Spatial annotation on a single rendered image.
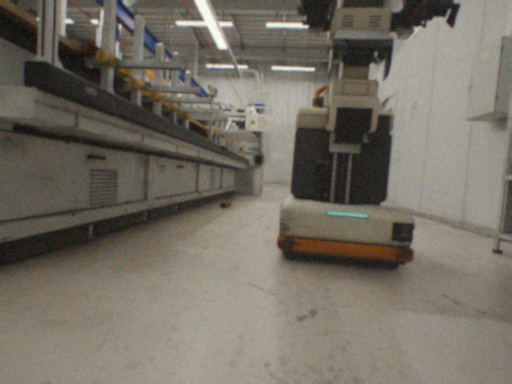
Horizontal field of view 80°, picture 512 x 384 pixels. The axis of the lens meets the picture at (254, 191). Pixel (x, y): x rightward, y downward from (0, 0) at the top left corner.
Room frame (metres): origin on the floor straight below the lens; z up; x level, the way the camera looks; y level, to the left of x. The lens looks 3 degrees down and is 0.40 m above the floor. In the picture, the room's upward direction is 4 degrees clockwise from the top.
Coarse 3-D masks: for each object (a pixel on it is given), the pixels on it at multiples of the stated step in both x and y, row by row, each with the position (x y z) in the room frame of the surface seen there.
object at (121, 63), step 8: (88, 64) 1.33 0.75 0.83; (96, 64) 1.33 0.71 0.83; (120, 64) 1.32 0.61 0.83; (128, 64) 1.31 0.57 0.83; (136, 64) 1.31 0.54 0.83; (144, 64) 1.31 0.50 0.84; (152, 64) 1.30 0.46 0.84; (160, 64) 1.30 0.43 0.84; (168, 64) 1.29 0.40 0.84; (176, 64) 1.29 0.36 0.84
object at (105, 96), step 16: (32, 64) 0.94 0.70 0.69; (48, 64) 0.94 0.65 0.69; (32, 80) 0.94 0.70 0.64; (48, 80) 0.94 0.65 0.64; (64, 80) 1.00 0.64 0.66; (80, 80) 1.08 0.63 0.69; (64, 96) 1.03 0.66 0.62; (80, 96) 1.08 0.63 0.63; (96, 96) 1.17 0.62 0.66; (112, 96) 1.27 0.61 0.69; (112, 112) 1.29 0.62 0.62; (128, 112) 1.40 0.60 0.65; (144, 112) 1.56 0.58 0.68; (160, 128) 1.76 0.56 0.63; (176, 128) 2.01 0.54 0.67; (208, 144) 2.83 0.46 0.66; (240, 160) 4.83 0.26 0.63
